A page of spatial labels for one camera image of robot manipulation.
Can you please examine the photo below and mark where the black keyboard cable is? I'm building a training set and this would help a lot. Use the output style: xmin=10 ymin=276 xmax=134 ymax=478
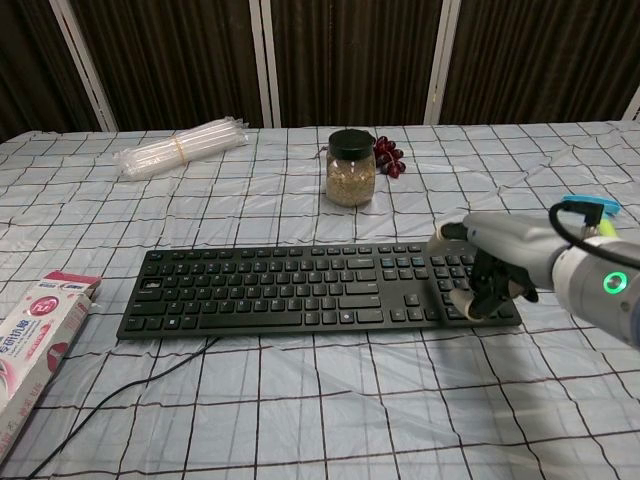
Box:
xmin=0 ymin=336 xmax=222 ymax=480

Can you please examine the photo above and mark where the grain jar with black lid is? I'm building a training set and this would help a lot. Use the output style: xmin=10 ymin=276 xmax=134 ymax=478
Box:
xmin=324 ymin=128 xmax=377 ymax=207

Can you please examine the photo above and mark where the checked light blue tablecloth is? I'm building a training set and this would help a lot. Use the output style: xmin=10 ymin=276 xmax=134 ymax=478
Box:
xmin=0 ymin=118 xmax=640 ymax=480

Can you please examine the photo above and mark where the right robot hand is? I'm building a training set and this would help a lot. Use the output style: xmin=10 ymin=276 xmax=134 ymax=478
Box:
xmin=427 ymin=212 xmax=569 ymax=322

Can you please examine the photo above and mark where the black keyboard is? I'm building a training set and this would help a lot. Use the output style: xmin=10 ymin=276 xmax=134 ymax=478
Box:
xmin=115 ymin=243 xmax=523 ymax=344

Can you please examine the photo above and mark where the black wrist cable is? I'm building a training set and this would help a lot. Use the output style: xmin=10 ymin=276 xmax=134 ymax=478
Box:
xmin=548 ymin=196 xmax=640 ymax=262

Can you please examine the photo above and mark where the bunch of red grapes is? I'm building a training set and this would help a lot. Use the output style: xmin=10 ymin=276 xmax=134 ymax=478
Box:
xmin=372 ymin=134 xmax=408 ymax=178

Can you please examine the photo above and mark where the blue green toy water pump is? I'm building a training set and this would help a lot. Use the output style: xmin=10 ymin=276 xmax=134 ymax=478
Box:
xmin=560 ymin=193 xmax=622 ymax=239

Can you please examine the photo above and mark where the bundle of clear straws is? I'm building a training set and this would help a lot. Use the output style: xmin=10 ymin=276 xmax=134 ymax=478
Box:
xmin=112 ymin=115 xmax=250 ymax=182

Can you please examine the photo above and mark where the pink white toothpaste box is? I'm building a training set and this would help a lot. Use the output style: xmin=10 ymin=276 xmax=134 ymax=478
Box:
xmin=0 ymin=269 xmax=104 ymax=461

